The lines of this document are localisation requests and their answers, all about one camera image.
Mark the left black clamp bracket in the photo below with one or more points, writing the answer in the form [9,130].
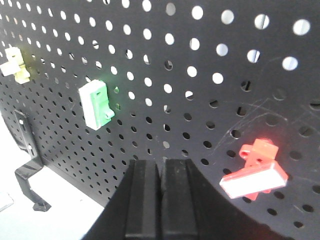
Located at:
[29,169]

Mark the yellow toggle switch lower left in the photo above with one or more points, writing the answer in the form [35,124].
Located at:
[15,66]

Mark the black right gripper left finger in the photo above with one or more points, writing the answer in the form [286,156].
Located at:
[133,213]

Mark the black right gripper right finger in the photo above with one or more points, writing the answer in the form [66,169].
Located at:
[191,209]

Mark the black perforated pegboard panel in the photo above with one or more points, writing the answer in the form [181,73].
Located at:
[187,80]

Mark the white standing desk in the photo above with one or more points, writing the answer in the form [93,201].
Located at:
[72,212]

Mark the green white toggle switch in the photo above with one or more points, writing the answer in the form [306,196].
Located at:
[95,104]

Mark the red toggle switch lower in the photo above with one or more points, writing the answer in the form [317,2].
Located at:
[261,172]

